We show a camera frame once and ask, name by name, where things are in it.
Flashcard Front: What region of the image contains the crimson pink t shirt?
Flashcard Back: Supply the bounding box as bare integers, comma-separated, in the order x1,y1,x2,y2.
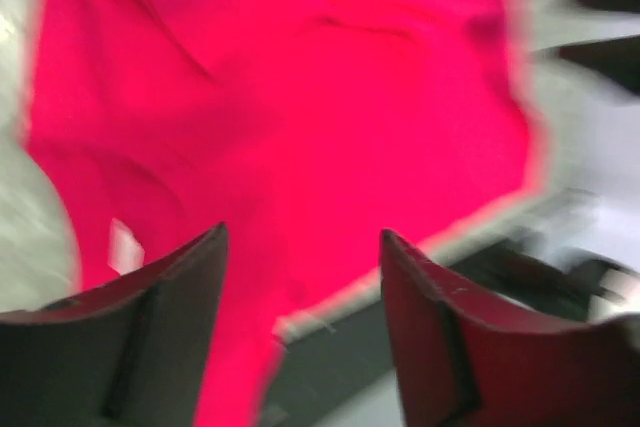
23,0,539,426

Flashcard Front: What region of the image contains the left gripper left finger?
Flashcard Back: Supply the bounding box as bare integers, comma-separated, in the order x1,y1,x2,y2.
1,225,228,427

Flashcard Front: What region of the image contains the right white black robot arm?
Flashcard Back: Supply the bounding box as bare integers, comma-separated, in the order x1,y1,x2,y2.
549,0,639,97

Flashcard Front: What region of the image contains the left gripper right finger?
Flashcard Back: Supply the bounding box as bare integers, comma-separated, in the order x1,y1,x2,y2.
380,230,639,426

